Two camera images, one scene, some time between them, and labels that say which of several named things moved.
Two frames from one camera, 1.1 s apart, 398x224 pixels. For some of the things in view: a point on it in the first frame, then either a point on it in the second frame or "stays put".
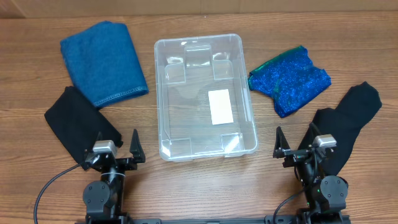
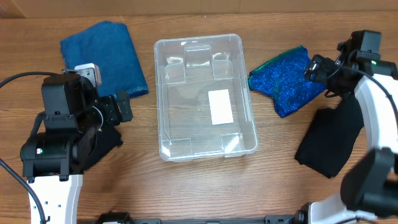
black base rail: (269, 219) stays put
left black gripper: (137, 150) -> (114, 116)
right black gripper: (298, 154) -> (319, 70)
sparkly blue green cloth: (291, 79) stays put
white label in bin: (220, 106) stays put
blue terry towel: (102, 64) stays put
